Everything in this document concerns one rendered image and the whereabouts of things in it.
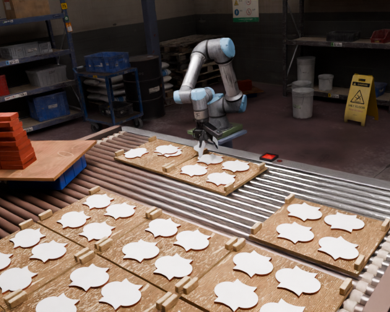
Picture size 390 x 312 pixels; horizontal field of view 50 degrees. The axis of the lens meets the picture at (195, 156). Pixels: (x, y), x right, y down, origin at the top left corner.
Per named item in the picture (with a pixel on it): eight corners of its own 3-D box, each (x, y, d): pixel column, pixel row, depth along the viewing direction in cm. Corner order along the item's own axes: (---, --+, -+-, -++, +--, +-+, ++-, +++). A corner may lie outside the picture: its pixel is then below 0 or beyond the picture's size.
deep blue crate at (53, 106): (60, 109, 668) (55, 87, 654) (71, 114, 639) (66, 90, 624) (29, 117, 640) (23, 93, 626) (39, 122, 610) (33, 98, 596)
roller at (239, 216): (62, 161, 261) (61, 153, 259) (392, 270, 142) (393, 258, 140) (56, 163, 258) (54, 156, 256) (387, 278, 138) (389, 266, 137)
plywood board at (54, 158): (20, 143, 253) (19, 140, 252) (96, 143, 243) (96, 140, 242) (-37, 180, 208) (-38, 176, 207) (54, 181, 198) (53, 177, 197)
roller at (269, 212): (76, 155, 268) (74, 148, 266) (400, 255, 149) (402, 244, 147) (69, 158, 265) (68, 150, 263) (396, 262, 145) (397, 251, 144)
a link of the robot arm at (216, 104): (212, 111, 291) (209, 92, 286) (230, 111, 285) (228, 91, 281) (206, 116, 280) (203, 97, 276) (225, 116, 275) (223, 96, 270)
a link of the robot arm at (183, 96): (191, 37, 254) (169, 95, 226) (208, 35, 249) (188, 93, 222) (197, 52, 262) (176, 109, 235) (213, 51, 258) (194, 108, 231)
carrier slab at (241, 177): (207, 153, 241) (207, 150, 240) (267, 169, 214) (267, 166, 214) (163, 176, 217) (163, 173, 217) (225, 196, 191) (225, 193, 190)
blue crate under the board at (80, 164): (39, 165, 245) (35, 150, 241) (88, 165, 238) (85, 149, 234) (8, 190, 217) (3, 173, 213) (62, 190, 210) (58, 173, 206)
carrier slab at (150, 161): (156, 140, 268) (156, 138, 267) (205, 152, 242) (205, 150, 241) (113, 159, 244) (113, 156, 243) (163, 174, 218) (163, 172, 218)
